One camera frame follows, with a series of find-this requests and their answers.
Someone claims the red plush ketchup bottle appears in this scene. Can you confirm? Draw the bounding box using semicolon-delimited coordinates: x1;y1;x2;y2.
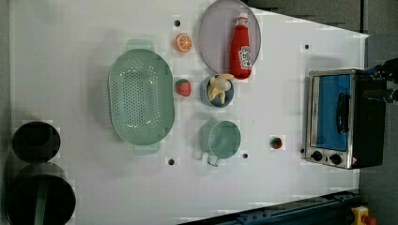
229;13;253;80

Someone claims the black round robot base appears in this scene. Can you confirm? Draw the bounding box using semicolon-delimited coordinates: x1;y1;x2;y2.
12;121;61;163

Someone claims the lilac round plate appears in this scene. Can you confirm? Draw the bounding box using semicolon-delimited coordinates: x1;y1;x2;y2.
197;0;261;74

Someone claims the red strawberry toy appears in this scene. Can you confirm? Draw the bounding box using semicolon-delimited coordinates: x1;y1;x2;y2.
175;79;191;97

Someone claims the yellow peeled banana toy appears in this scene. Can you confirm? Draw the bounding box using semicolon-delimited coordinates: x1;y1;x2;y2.
207;74;235;104

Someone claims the green perforated colander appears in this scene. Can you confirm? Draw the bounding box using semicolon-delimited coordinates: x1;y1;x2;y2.
107;38;175;156

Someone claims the orange slice toy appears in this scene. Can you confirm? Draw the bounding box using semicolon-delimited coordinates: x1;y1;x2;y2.
174;34;192;53

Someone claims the small red tomato toy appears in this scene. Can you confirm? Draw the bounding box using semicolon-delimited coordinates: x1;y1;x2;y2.
270;137;283;149

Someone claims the silver black toaster oven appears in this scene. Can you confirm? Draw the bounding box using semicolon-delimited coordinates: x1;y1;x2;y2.
304;69;387;170

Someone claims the black cylinder with green stripe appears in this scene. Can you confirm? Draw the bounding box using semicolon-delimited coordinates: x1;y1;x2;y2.
6;162;77;225

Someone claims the yellow red emergency button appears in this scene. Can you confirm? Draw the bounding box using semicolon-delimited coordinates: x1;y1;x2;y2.
351;206;377;225

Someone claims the green cup with handle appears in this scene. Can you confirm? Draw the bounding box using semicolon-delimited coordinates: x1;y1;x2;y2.
199;120;241;167

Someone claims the blue metal frame rail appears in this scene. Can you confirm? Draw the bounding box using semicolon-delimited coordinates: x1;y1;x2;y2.
179;191;361;225

